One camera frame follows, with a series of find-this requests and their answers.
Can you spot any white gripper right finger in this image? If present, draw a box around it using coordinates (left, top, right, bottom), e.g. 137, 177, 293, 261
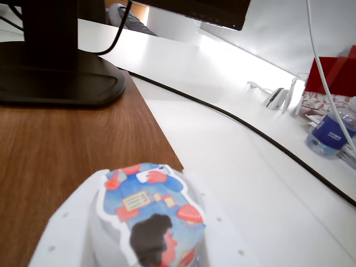
183, 172, 258, 267

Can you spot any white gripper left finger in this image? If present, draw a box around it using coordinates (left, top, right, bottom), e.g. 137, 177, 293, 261
27, 168, 112, 267

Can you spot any blue bottle with sticker cap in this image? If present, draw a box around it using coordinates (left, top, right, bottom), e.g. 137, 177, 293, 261
96, 162, 208, 267

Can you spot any brown wooden board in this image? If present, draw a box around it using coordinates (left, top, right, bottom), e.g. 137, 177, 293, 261
0, 69, 185, 267

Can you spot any small white gadget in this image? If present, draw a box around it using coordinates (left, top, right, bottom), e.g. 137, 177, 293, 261
262, 87, 289, 112

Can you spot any black Philips monitor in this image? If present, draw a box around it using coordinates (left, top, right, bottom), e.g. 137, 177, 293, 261
0, 0, 253, 110

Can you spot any white upright card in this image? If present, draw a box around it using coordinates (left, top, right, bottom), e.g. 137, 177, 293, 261
281, 77, 297, 113

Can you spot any floral patterned box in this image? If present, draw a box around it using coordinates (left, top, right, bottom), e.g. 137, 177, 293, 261
301, 91, 354, 112

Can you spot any red box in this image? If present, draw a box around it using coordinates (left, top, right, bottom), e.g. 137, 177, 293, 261
304, 46, 356, 97

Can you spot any grey padded jacket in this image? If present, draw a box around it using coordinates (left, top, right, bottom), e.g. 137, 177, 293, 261
107, 3, 158, 37

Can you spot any thick black cable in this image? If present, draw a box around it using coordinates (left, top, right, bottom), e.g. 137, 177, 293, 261
118, 66, 356, 208

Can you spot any white cable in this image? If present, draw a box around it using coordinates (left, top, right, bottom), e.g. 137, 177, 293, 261
305, 0, 356, 156

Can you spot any thin black monitor cable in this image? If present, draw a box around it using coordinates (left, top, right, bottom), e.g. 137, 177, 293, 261
97, 0, 133, 56

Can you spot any thin black looped cable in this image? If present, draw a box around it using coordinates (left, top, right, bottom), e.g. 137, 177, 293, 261
0, 4, 25, 32

